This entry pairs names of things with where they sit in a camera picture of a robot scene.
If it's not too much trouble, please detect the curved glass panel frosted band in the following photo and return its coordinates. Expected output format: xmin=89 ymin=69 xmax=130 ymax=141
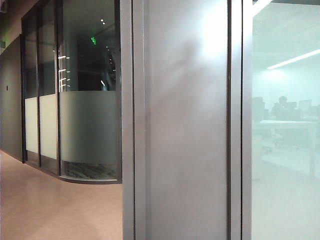
xmin=58 ymin=0 xmax=123 ymax=185

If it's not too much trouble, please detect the narrow glass panel frosted band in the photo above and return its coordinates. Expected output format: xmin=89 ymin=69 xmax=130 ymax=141
xmin=39 ymin=4 xmax=60 ymax=175
xmin=23 ymin=14 xmax=40 ymax=166

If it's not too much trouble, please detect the seated person dark hair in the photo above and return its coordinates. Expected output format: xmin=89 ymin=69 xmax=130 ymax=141
xmin=271 ymin=95 xmax=292 ymax=121

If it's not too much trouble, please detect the white office desk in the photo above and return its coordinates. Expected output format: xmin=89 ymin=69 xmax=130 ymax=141
xmin=259 ymin=119 xmax=320 ymax=176

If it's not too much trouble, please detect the dark computer monitor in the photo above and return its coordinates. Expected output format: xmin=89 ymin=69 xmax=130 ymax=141
xmin=298 ymin=99 xmax=313 ymax=112
xmin=284 ymin=101 xmax=298 ymax=114

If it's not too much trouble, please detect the large frosted glass pane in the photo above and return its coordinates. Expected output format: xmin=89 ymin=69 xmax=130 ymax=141
xmin=251 ymin=0 xmax=320 ymax=240

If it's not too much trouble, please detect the long ceiling light strip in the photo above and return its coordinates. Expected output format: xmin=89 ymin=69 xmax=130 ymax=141
xmin=266 ymin=48 xmax=320 ymax=70

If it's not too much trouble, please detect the grey metal wall panel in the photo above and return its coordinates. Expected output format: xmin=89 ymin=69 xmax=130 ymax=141
xmin=132 ymin=0 xmax=229 ymax=240

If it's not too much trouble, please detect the dark metal frame post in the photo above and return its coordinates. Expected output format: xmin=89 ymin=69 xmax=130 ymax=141
xmin=226 ymin=0 xmax=243 ymax=240
xmin=119 ymin=0 xmax=136 ymax=240

